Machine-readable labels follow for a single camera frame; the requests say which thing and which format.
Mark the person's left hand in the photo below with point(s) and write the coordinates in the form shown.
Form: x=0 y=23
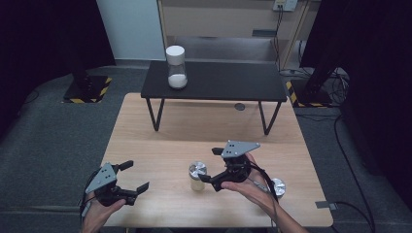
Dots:
x=95 y=216

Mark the white-lidded jar of white granules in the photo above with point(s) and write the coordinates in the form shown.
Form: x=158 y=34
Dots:
x=177 y=64

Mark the white wall socket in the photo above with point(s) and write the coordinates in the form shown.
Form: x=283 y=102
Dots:
x=285 y=4

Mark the silver-lidded jar of brown powder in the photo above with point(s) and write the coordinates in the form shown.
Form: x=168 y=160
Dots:
x=280 y=187

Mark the black striped stand base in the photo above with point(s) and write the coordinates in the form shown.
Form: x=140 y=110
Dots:
x=307 y=93
x=85 y=89

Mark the grey cabinet label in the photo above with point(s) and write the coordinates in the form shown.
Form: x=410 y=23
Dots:
x=264 y=33

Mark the black metal shelf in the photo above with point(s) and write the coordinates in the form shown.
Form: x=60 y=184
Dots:
x=213 y=81

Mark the black curtain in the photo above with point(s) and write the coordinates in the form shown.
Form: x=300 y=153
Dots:
x=42 y=42
x=372 y=64

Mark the grey table grommet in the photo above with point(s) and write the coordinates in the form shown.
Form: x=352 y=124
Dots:
x=239 y=106

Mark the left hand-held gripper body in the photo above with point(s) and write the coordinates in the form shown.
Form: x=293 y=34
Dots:
x=105 y=178

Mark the person's right hand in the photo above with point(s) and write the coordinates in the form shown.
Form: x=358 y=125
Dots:
x=256 y=191

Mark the silver-lidded jar of yellow granules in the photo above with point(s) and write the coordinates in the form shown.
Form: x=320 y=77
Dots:
x=197 y=178

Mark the grey tape strip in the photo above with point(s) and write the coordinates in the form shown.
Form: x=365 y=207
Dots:
x=324 y=205

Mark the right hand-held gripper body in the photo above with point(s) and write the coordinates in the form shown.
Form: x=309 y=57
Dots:
x=238 y=148

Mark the beige wooden cabinet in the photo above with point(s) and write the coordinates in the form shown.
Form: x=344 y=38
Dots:
x=220 y=19

